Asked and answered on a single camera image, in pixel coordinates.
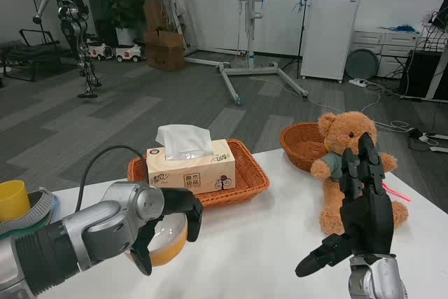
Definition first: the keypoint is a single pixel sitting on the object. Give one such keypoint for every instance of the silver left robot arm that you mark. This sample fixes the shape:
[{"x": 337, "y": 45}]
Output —
[{"x": 91, "y": 232}]

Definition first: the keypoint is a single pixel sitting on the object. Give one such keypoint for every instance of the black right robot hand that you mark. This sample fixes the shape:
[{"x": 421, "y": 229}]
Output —
[{"x": 367, "y": 215}]

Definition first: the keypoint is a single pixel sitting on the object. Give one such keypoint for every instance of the rectangular orange wicker basket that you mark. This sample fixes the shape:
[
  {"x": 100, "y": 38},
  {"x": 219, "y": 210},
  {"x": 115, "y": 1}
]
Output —
[{"x": 250, "y": 180}]

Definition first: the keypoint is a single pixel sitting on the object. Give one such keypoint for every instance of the round brown wicker basket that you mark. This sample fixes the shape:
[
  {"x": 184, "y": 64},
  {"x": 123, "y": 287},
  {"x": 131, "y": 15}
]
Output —
[{"x": 301, "y": 145}]

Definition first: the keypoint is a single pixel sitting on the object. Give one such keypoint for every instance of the black metal rack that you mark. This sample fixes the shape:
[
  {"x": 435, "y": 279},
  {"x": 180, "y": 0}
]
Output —
[{"x": 28, "y": 54}]

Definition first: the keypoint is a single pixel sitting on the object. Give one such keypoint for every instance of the beige tissue box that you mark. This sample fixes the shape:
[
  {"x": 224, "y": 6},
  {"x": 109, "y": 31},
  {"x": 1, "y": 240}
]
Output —
[{"x": 190, "y": 173}]

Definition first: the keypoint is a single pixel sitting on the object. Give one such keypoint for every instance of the teal plate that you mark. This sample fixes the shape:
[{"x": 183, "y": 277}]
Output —
[{"x": 43, "y": 221}]

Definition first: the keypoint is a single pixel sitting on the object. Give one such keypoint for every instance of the blue cloth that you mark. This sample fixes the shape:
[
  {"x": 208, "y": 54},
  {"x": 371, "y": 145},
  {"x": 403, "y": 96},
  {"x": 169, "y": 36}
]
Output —
[{"x": 55, "y": 206}]

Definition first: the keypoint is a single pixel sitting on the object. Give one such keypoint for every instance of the brown cardboard boxes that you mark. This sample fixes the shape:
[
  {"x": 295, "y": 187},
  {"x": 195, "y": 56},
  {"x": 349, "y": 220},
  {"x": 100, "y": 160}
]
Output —
[{"x": 164, "y": 47}]

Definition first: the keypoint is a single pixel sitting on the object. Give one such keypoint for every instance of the grey round disc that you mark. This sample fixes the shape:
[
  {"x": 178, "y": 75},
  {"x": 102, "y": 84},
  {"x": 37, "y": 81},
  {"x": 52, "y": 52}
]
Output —
[{"x": 362, "y": 64}]

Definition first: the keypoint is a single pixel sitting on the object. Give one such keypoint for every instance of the grey bowl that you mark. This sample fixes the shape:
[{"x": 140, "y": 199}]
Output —
[{"x": 33, "y": 211}]

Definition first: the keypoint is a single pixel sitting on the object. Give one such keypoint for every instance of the yellow plastic cup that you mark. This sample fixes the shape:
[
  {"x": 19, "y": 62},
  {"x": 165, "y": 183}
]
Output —
[{"x": 12, "y": 201}]

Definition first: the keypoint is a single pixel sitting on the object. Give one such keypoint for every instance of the brown teddy bear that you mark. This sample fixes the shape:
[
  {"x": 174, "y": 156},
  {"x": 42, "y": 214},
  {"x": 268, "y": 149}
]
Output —
[{"x": 343, "y": 127}]

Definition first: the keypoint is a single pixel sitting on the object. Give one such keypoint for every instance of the white and orange plastic bowl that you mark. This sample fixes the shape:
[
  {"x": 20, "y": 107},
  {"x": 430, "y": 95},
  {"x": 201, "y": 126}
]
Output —
[{"x": 171, "y": 239}]

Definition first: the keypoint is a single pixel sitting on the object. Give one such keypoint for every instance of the white toy car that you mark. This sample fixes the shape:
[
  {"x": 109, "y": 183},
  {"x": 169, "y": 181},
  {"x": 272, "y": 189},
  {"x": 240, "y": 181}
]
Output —
[
  {"x": 101, "y": 50},
  {"x": 129, "y": 53}
]

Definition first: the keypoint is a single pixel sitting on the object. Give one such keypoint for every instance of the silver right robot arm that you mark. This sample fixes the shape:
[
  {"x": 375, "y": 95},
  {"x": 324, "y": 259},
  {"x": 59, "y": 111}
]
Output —
[{"x": 378, "y": 278}]

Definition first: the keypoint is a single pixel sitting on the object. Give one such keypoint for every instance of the white drawer units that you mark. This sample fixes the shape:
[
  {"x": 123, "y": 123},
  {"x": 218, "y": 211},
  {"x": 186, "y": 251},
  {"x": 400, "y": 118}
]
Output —
[{"x": 395, "y": 47}]

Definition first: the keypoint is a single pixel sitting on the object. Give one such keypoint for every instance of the silver black humanoid robot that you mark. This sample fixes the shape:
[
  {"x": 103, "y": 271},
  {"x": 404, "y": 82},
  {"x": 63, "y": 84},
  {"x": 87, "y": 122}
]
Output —
[{"x": 71, "y": 15}]

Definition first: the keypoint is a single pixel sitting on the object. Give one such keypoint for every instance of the white power strip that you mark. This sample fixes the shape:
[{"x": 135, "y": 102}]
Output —
[{"x": 357, "y": 82}]

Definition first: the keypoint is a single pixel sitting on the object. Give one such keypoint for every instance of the pink plastic stick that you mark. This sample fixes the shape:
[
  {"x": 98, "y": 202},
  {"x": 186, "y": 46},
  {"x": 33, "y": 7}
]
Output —
[{"x": 397, "y": 192}]

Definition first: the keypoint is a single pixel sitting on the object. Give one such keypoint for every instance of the grey metal hoist stand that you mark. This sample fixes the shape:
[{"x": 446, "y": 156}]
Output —
[{"x": 250, "y": 33}]

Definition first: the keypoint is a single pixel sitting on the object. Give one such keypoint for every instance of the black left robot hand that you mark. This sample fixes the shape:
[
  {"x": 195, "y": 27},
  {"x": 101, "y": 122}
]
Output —
[{"x": 180, "y": 200}]

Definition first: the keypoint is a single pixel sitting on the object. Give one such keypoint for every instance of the black tripod stand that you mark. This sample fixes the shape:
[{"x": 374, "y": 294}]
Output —
[{"x": 301, "y": 33}]

